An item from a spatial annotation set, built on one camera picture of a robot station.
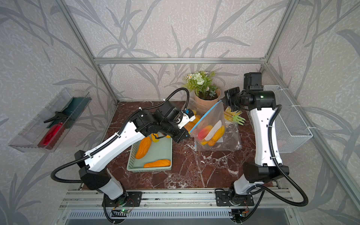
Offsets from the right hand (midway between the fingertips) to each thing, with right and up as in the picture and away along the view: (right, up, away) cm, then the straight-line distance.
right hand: (219, 95), depth 69 cm
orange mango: (+2, -23, +14) cm, 27 cm away
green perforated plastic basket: (-33, -33, +20) cm, 50 cm away
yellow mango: (-6, -28, +18) cm, 33 cm away
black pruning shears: (-76, -11, -4) cm, 77 cm away
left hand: (-15, -20, -4) cm, 26 cm away
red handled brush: (-73, -19, -11) cm, 76 cm away
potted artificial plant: (-1, +4, +38) cm, 38 cm away
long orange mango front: (-33, -39, +13) cm, 53 cm away
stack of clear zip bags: (+16, -26, +30) cm, 43 cm away
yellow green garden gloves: (+20, -12, +40) cm, 46 cm away
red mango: (-6, -20, +9) cm, 23 cm away
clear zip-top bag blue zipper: (-4, -20, +6) cm, 22 cm away
